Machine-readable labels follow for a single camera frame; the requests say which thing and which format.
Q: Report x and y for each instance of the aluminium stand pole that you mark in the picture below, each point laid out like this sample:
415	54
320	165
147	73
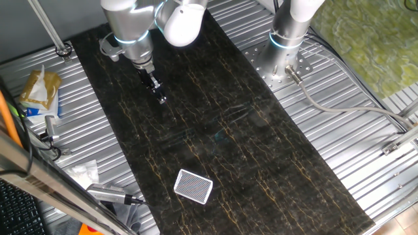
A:
49	29

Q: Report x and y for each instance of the aluminium profile bar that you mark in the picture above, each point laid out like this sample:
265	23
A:
401	140

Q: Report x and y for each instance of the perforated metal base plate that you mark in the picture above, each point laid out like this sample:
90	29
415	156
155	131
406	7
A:
256	60

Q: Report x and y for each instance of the orange emergency stop button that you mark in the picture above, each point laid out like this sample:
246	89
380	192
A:
88	231

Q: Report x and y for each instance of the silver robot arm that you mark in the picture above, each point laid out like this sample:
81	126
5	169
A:
130	23

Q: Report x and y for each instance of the crumpled white tissue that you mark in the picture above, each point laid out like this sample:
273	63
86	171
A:
83	173

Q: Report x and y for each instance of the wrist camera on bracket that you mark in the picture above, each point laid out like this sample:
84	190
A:
112	53

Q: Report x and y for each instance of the white blue tissue pack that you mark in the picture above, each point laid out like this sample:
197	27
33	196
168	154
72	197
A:
42	115

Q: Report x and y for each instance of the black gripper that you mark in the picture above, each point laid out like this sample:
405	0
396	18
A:
147	77

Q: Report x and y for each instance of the black keyboard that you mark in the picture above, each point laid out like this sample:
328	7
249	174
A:
16	212

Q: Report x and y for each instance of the white mesh goal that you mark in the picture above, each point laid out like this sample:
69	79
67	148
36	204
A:
192	186

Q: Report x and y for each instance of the metal frame bar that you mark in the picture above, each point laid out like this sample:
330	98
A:
49	186

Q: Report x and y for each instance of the yellow tissue pack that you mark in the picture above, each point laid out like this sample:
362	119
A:
52	81

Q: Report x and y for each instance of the orange tube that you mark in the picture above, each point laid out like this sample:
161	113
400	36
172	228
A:
8	120

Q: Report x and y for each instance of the black gold-veined marble mat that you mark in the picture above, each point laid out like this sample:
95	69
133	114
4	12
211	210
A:
245	147

